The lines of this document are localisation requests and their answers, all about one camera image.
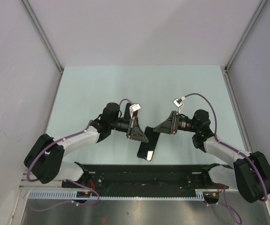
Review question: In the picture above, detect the white slotted cable duct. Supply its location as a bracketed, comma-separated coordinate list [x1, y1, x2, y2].
[28, 190, 220, 201]

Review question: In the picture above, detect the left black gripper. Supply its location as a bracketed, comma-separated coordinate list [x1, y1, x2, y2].
[109, 117, 148, 143]

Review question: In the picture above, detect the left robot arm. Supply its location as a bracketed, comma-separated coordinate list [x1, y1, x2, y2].
[24, 102, 148, 188]

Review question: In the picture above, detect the right aluminium side rail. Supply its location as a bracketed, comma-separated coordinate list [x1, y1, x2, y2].
[221, 67, 254, 153]

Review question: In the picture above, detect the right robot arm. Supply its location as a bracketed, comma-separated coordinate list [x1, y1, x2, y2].
[153, 109, 270, 203]

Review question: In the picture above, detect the black smartphone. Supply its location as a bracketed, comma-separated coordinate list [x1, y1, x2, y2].
[137, 127, 160, 161]

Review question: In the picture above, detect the front aluminium frame rail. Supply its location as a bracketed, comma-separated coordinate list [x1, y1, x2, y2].
[19, 171, 270, 189]

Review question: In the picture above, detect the left aluminium frame post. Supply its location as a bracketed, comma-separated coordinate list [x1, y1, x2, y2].
[20, 0, 64, 74]

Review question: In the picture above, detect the aluminium frame post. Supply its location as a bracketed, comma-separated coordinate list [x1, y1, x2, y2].
[224, 0, 270, 73]
[20, 0, 64, 74]

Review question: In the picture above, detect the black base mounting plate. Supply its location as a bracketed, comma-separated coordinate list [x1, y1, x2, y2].
[62, 161, 229, 197]

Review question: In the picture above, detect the right aluminium frame post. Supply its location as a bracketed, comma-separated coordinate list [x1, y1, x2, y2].
[224, 0, 270, 73]

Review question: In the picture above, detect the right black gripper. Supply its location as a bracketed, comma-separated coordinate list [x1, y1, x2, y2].
[153, 111, 198, 135]

